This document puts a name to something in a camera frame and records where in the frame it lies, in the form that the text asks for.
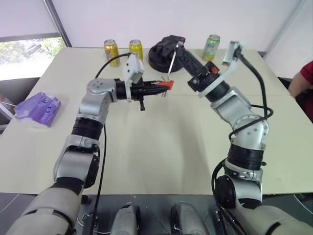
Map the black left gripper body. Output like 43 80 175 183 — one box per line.
129 79 148 112

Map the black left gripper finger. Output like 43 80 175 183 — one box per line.
146 81 170 91
146 89 169 97

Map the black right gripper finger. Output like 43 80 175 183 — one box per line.
175 47 197 78
179 46 207 74

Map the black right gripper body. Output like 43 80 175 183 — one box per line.
187 61 222 93

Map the red hex key holder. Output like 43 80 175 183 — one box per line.
155 79 176 92

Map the long silver hex key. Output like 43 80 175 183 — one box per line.
167 41 184 74

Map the green drink can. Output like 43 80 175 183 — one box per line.
202 34 221 62

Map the black round disc base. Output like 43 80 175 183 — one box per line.
147 45 183 73

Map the black lumpy object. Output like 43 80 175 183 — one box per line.
156 35 186 59

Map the yellow drink can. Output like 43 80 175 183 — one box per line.
129 39 144 65
104 39 121 67

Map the purple plastic blister package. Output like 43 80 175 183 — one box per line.
14 92 62 129

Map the person's red shirt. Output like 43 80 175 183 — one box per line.
300 60 313 98

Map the grey rounded shape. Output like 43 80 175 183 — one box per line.
170 201 211 235
113 202 145 235

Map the white roller blind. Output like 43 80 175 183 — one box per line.
0 0 61 43

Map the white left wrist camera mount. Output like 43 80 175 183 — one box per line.
122 53 145 102

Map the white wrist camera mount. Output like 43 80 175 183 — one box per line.
122 53 145 102
197 40 246 98

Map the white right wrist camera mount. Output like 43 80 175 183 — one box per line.
197 40 246 98

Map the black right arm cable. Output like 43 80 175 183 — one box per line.
211 46 274 235

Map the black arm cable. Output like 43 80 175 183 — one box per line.
211 46 274 235
92 52 134 235

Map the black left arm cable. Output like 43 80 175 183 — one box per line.
92 52 134 235

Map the dark window frame post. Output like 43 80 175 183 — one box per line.
45 0 73 48

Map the thin white cable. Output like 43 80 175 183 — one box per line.
0 101 19 109

